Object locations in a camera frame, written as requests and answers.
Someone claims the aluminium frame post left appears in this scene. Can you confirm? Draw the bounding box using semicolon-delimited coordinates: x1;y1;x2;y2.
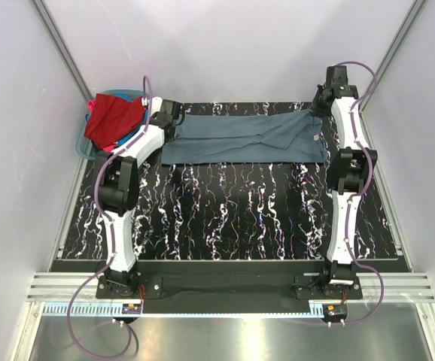
29;0;93;102

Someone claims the teal plastic laundry basket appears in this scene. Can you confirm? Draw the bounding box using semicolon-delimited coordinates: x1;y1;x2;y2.
75;89;144;161

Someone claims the grey-blue t shirt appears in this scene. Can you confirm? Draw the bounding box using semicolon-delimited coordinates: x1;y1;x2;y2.
161;110;328;165

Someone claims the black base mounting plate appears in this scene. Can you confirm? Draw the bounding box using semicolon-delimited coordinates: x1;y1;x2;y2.
96;274;363;301

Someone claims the aluminium front rail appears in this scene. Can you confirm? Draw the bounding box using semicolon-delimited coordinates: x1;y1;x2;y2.
28;272;435;303

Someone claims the white slotted cable duct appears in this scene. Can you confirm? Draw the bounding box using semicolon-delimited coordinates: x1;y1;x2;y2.
43;302;347;320

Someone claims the aluminium frame post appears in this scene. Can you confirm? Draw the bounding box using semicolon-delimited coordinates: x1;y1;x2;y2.
29;0;93;102
360;0;428;115

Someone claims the aluminium frame post right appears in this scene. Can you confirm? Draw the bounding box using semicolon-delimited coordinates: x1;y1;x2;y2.
360;0;428;115

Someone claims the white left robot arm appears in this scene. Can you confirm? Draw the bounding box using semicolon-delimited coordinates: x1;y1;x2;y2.
93;97;185;298

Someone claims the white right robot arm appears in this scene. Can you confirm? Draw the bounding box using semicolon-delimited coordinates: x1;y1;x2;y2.
310;62;378;299

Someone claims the pink garment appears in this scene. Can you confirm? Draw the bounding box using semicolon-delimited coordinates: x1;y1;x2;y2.
103;144;114;152

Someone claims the red t shirt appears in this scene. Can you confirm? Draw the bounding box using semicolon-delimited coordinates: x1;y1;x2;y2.
84;93;146;149

